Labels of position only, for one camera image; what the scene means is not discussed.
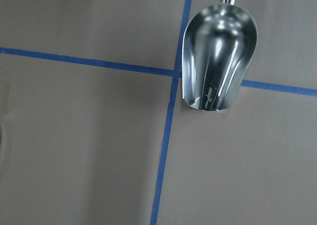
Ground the silver metal scoop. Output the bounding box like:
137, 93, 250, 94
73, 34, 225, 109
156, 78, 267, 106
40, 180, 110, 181
182, 0, 258, 112

